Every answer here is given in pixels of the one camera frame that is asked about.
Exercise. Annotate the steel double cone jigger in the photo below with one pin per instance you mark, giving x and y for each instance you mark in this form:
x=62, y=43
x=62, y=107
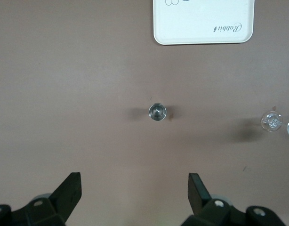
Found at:
x=157, y=112

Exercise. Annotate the cream tray with rabbit print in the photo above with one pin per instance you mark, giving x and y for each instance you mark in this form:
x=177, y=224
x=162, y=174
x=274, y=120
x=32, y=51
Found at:
x=201, y=21

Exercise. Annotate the clear stemmed wine glass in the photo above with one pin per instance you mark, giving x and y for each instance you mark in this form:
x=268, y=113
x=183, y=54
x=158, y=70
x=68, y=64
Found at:
x=271, y=121

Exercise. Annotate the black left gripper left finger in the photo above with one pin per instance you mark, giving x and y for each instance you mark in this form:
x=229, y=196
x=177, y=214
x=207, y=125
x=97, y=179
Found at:
x=64, y=197

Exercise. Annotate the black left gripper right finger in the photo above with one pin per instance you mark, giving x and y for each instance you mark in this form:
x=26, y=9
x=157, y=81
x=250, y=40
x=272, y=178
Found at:
x=198, y=195

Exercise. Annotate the brown table mat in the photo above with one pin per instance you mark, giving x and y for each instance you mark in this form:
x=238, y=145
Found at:
x=64, y=70

